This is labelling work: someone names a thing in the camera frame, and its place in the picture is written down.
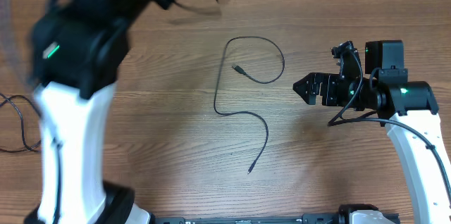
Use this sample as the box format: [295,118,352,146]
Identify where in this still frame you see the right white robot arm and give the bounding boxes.
[293,40,450,223]

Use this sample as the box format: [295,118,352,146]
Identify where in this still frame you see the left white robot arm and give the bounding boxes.
[25,0,175,223]

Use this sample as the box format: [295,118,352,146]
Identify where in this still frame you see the thin black usb cable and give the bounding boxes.
[0,92,42,154]

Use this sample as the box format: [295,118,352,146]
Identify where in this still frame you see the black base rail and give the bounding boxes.
[149,204,401,224]

